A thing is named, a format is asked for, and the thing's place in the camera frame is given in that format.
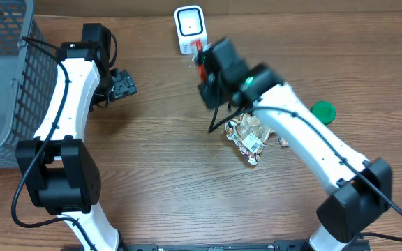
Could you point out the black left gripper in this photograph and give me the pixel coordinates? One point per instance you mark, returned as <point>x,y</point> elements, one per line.
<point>125,85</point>

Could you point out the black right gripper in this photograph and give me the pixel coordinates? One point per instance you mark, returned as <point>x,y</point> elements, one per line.
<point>207,92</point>

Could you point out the red snack bar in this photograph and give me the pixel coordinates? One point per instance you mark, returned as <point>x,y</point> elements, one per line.
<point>197,50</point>

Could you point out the clear brown snack bag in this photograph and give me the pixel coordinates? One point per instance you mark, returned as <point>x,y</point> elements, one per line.
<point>249,135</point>

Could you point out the orange snack packet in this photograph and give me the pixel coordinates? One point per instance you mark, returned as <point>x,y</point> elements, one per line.
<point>283,142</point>

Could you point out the green lid Knorr jar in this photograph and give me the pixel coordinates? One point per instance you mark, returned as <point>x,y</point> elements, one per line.
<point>324,111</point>

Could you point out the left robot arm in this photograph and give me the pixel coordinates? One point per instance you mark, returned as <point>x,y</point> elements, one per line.
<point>60,180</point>

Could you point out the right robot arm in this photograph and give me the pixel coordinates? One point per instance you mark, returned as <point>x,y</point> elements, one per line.
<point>358,189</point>

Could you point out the white barcode scanner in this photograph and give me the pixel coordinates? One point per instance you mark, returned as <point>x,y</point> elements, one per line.
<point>190,26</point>

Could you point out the grey plastic mesh basket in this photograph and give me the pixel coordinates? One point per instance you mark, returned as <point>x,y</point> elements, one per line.
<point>27,78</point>

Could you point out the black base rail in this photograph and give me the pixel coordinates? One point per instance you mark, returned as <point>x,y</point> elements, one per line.
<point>358,245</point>

